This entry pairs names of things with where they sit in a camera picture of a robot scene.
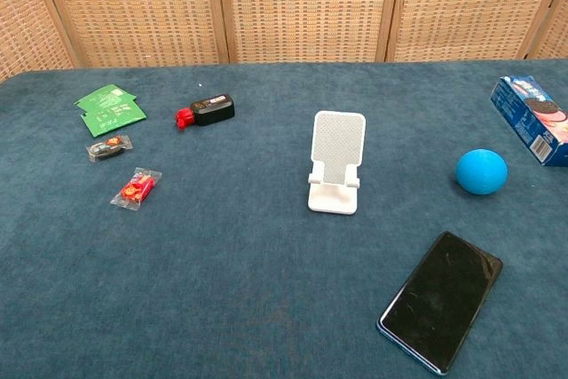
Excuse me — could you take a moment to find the blue tablecloth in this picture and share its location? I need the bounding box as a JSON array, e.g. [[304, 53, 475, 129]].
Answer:
[[0, 58, 568, 379]]

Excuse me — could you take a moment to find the red snack in clear wrapper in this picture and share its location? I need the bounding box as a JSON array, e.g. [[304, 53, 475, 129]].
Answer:
[[109, 167, 163, 214]]

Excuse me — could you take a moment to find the green sachet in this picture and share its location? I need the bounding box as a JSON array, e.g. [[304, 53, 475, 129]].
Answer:
[[79, 99, 147, 138], [75, 92, 138, 116], [74, 83, 130, 113]]

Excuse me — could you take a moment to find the black bottle with red cap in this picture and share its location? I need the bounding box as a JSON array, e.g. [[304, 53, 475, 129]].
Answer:
[[175, 93, 236, 132]]

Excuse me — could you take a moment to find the wicker folding screen panel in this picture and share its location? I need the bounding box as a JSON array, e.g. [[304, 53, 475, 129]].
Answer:
[[386, 0, 561, 63], [0, 0, 81, 83], [31, 0, 231, 69], [526, 0, 568, 60], [216, 0, 404, 65]]

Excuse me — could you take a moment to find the dark snack in clear wrapper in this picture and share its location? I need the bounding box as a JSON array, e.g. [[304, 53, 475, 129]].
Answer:
[[85, 133, 134, 163]]

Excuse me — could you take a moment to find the blue cookie box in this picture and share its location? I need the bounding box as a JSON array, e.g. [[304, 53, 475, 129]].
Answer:
[[489, 75, 568, 168]]

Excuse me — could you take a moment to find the blue ball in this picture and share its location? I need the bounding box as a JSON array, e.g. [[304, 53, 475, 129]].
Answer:
[[454, 147, 509, 196]]

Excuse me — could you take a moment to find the black smartphone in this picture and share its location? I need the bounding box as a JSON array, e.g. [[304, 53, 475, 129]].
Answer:
[[376, 231, 504, 375]]

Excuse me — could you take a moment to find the white phone stand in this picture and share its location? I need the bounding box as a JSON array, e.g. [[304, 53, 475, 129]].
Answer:
[[306, 110, 367, 216]]

